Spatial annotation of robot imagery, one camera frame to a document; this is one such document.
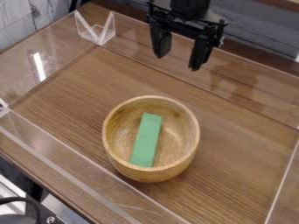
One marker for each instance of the green rectangular block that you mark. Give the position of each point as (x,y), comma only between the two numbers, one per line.
(146,140)

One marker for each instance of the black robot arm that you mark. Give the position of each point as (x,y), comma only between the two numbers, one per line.
(188,18)

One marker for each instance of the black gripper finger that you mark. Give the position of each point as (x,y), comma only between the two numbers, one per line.
(160,37)
(200,52)

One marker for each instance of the black metal table frame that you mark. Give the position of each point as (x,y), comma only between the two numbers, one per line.
(22,199)

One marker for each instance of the brown wooden bowl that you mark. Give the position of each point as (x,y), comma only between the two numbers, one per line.
(179,137)

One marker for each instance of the clear acrylic tray wall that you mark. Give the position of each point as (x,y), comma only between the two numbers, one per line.
(60,84)

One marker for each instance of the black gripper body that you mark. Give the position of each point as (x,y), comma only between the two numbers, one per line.
(188,18)

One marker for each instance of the clear acrylic corner bracket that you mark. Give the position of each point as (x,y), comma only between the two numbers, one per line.
(99,34)

